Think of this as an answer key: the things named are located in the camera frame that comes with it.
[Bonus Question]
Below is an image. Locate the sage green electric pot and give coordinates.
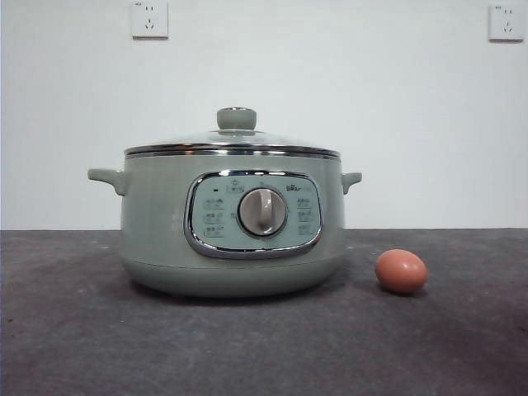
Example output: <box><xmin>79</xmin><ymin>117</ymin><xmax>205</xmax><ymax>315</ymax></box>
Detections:
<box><xmin>86</xmin><ymin>153</ymin><xmax>363</xmax><ymax>299</ymax></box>

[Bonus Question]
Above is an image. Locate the glass lid with green knob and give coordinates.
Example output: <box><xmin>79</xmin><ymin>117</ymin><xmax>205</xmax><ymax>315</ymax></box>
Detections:
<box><xmin>125</xmin><ymin>106</ymin><xmax>342</xmax><ymax>158</ymax></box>

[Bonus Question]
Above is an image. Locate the brown egg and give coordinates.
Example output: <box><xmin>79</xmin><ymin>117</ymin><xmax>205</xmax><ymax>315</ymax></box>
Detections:
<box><xmin>375</xmin><ymin>248</ymin><xmax>428</xmax><ymax>295</ymax></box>

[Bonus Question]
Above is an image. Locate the white wall socket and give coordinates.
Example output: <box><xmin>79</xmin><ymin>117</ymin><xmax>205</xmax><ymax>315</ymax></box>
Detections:
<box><xmin>488</xmin><ymin>3</ymin><xmax>526</xmax><ymax>43</ymax></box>
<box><xmin>131</xmin><ymin>0</ymin><xmax>170</xmax><ymax>41</ymax></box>

